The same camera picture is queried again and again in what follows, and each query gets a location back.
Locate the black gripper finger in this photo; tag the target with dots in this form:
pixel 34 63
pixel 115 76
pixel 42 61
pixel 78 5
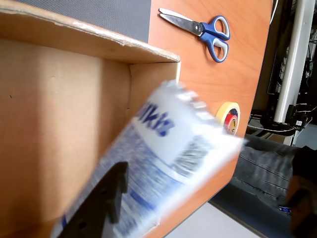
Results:
pixel 99 205

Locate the white blue drink can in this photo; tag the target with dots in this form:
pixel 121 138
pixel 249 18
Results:
pixel 161 138

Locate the brown cardboard box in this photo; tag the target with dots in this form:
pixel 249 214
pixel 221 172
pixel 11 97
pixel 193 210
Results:
pixel 62 111

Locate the red tape roll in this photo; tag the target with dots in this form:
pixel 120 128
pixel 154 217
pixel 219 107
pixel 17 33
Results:
pixel 229 120

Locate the yellow masking tape roll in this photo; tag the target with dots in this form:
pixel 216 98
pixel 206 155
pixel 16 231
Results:
pixel 226 107

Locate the grey denim leg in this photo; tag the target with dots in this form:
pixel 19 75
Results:
pixel 262 168

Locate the grey textured mat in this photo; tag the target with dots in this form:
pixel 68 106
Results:
pixel 111 17

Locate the blue grey scissors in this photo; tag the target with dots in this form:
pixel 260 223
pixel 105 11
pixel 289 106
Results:
pixel 210 32

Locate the white metal pole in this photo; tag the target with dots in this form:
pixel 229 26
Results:
pixel 292 62

